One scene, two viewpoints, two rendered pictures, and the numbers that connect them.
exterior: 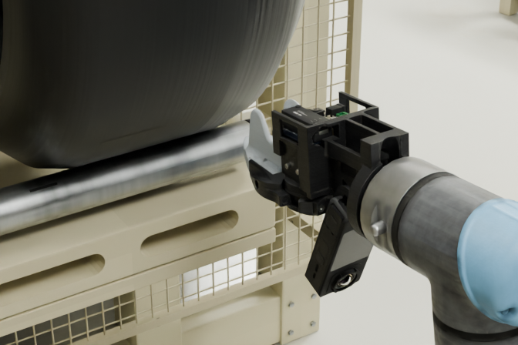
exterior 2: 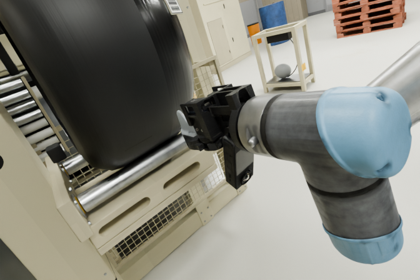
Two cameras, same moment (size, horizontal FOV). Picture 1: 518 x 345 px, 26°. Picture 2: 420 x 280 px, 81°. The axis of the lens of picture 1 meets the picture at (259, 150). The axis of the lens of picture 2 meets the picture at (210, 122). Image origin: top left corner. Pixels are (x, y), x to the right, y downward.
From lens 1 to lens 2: 54 cm
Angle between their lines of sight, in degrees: 7
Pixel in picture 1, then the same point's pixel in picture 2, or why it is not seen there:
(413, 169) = (261, 99)
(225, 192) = (191, 155)
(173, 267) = (180, 191)
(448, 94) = not seen: hidden behind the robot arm
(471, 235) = (325, 117)
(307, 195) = (210, 140)
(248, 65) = (175, 98)
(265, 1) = (170, 66)
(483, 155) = not seen: hidden behind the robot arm
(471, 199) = (310, 96)
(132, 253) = (160, 192)
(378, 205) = (248, 127)
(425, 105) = not seen: hidden behind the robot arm
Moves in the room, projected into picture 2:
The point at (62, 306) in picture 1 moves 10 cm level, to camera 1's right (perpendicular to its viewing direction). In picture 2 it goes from (138, 223) to (177, 210)
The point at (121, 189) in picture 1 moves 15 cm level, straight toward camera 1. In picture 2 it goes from (147, 167) to (148, 204)
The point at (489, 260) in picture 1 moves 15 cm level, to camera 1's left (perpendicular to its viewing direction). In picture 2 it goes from (354, 130) to (162, 194)
